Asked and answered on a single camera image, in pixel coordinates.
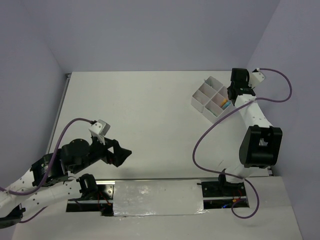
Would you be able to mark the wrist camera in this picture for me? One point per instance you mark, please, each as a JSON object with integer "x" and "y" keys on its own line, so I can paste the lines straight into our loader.
{"x": 255, "y": 78}
{"x": 99, "y": 129}

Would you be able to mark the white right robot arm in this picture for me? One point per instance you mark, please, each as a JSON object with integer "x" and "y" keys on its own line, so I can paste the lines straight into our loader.
{"x": 261, "y": 143}

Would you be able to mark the orange pink highlighter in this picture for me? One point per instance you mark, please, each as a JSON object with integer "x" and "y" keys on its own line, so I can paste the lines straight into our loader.
{"x": 223, "y": 102}

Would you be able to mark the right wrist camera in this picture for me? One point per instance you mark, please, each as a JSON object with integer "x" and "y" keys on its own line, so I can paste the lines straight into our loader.
{"x": 255, "y": 78}

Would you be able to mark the clear compartment organizer box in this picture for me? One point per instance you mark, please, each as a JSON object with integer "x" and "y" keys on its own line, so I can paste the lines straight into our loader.
{"x": 209, "y": 96}

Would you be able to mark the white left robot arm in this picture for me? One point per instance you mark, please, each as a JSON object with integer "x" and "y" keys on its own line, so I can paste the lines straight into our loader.
{"x": 48, "y": 180}

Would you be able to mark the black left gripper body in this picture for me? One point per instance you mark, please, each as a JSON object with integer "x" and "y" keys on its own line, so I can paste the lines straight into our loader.
{"x": 98, "y": 151}

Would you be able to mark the silver foil panel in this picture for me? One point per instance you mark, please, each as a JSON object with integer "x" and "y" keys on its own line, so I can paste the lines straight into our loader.
{"x": 158, "y": 198}

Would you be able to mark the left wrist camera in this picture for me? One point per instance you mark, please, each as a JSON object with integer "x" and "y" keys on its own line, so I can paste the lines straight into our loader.
{"x": 99, "y": 129}

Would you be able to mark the light blue highlighter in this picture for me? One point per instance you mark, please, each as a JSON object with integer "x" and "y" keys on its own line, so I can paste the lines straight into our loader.
{"x": 226, "y": 105}

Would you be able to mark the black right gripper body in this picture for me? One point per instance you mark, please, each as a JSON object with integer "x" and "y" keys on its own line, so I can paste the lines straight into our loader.
{"x": 232, "y": 87}

